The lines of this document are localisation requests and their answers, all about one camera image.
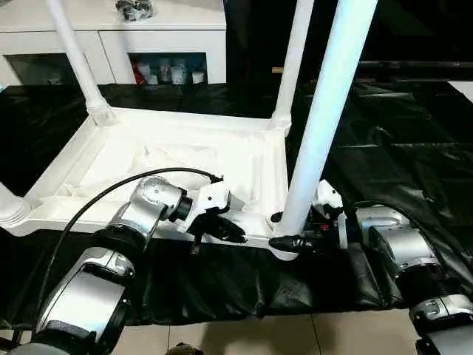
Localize white plastic stool seat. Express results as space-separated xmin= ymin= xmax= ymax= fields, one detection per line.
xmin=0 ymin=106 xmax=301 ymax=263

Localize white plastic table leg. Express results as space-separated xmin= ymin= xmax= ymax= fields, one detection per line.
xmin=267 ymin=0 xmax=316 ymax=131
xmin=0 ymin=180 xmax=31 ymax=233
xmin=278 ymin=0 xmax=379 ymax=238
xmin=45 ymin=0 xmax=117 ymax=126

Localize black work mat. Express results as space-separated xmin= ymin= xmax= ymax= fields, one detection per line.
xmin=0 ymin=79 xmax=473 ymax=327

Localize dark rounded object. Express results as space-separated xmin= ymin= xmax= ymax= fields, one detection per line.
xmin=165 ymin=341 xmax=203 ymax=355

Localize red packet in cabinet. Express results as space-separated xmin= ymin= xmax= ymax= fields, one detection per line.
xmin=132 ymin=60 xmax=148 ymax=85

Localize white cabinet with glass doors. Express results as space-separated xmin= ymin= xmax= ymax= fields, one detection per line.
xmin=0 ymin=0 xmax=228 ymax=87

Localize white flat sheet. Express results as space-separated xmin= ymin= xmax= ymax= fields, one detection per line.
xmin=446 ymin=80 xmax=473 ymax=104

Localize black tripod stand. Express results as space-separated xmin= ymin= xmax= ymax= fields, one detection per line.
xmin=0 ymin=317 xmax=27 ymax=348

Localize dark object on cabinet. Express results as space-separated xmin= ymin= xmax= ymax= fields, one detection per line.
xmin=114 ymin=0 xmax=150 ymax=22

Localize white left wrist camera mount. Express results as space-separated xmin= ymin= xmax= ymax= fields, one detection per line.
xmin=176 ymin=180 xmax=245 ymax=234

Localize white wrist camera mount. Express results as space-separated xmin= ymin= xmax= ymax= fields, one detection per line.
xmin=311 ymin=178 xmax=349 ymax=249
xmin=176 ymin=180 xmax=245 ymax=234

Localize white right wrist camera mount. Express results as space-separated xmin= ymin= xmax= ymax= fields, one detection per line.
xmin=311 ymin=178 xmax=349 ymax=249

